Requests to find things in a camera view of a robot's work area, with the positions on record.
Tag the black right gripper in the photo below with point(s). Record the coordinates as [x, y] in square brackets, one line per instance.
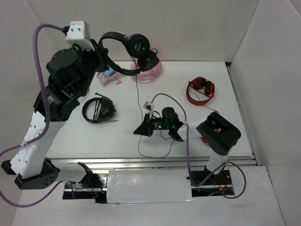
[146, 128]

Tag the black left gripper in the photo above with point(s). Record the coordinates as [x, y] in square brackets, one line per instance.
[101, 63]

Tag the black Panasonic wired headphones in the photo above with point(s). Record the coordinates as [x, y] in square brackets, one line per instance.
[138, 47]

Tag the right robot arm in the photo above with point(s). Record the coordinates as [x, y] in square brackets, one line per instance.
[215, 131]

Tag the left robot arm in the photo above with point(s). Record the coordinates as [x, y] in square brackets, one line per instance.
[33, 170]

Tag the pink blue cat-ear headphones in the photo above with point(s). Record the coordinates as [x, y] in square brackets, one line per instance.
[108, 76]

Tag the pink gaming headphones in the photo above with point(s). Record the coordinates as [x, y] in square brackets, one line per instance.
[148, 76]

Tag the red black headphones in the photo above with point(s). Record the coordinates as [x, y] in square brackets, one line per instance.
[200, 92]

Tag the black headset with microphone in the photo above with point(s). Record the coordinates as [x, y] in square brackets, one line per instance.
[103, 112]

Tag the white taped cover sheet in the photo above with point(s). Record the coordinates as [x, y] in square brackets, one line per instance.
[148, 186]

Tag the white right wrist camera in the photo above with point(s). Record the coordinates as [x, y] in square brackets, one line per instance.
[148, 106]

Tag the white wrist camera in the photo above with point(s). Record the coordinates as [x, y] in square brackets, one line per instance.
[148, 106]
[79, 33]

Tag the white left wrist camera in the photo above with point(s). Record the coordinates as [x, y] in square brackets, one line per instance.
[79, 33]

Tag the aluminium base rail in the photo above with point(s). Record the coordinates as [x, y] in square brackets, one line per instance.
[144, 163]

